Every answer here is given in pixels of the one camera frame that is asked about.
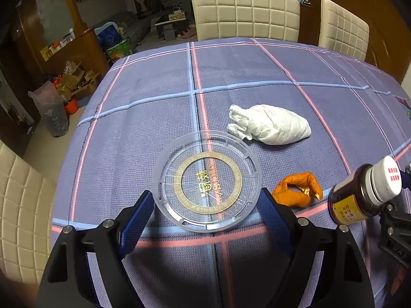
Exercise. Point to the clear round plastic lid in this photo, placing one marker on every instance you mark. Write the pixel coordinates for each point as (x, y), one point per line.
(206, 181)

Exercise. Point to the orange bucket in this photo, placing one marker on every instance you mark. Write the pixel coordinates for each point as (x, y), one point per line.
(71, 107)

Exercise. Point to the cream chair far right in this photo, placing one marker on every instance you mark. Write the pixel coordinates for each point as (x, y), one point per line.
(342, 31)

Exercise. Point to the cardboard boxes pile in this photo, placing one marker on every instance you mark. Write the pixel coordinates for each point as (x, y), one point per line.
(75, 82)

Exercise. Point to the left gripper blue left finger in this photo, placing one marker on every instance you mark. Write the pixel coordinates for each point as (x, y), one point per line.
(111, 241)

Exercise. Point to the white tissue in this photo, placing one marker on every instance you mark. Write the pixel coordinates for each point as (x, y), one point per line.
(267, 124)

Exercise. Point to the cream chair left side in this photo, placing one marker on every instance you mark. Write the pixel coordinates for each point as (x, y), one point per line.
(26, 218)

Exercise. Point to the colourful shopping bag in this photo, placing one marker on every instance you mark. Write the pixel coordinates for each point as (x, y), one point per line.
(120, 50)

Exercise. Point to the grey plastic bag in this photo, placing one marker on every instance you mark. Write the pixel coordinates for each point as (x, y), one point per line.
(51, 108)

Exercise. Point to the wooden cabinet divider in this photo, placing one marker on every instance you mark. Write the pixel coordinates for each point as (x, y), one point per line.
(84, 50)

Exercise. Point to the brown medicine bottle white cap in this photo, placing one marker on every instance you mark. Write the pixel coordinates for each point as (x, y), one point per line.
(364, 192)

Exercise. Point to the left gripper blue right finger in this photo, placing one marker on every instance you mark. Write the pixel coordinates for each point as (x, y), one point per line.
(300, 240)

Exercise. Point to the orange peel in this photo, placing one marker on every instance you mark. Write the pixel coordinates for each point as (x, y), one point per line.
(298, 190)

